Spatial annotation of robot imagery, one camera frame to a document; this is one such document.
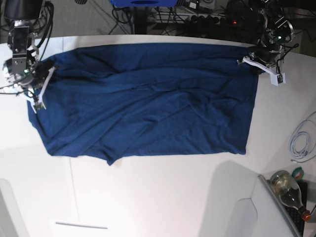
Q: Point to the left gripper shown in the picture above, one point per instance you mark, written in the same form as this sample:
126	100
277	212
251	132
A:
266	56

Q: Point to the blue t-shirt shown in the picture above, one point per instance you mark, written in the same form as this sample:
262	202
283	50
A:
150	99

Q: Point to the green tape roll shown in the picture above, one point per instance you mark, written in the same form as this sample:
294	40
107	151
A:
298	173

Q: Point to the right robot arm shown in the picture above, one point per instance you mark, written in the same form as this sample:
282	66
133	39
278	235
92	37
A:
30	23

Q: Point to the clear plastic bottle red cap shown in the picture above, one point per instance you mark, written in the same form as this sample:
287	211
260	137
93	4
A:
289	192

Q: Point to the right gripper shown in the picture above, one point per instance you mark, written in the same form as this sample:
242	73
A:
33	77

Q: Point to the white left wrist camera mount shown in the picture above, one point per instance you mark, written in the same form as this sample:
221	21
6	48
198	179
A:
277	75

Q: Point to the blue box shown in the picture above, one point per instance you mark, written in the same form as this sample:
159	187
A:
144	3

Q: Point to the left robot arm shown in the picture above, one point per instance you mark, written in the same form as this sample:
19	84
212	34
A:
274	30

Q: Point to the black power strip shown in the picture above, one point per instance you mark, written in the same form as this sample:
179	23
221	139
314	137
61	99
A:
210	20

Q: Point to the black tray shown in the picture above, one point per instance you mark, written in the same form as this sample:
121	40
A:
293	213

